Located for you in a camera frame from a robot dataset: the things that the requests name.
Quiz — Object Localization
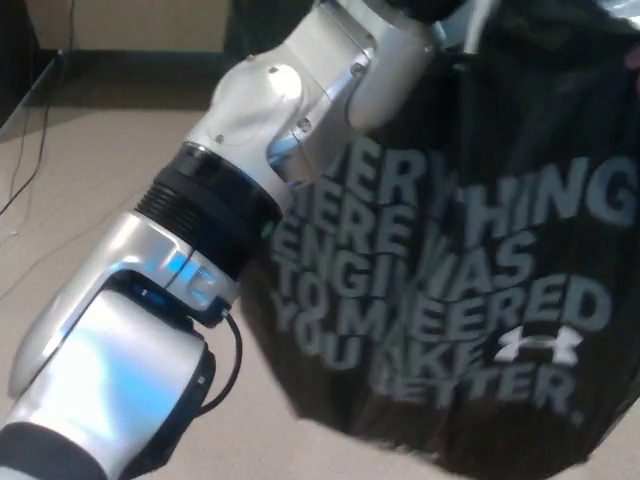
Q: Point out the person's bare hand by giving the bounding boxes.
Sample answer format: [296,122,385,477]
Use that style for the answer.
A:
[622,47,640,95]

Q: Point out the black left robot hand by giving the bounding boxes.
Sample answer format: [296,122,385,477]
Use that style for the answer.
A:
[398,0,502,24]

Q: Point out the black plastic bag grey print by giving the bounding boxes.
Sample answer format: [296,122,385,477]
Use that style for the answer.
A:
[238,0,640,480]

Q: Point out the dark slanted board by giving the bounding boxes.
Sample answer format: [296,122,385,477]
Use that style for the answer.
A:
[0,47,64,145]

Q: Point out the thick black cable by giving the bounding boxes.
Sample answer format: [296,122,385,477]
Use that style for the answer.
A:
[0,0,79,217]

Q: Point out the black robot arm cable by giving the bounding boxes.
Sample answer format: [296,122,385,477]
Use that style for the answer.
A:
[192,297,245,419]

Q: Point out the thin black cable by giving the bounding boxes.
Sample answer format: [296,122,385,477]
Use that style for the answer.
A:
[7,122,30,201]

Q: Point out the thin grey cable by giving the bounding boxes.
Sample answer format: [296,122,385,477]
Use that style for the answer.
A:
[0,212,129,300]

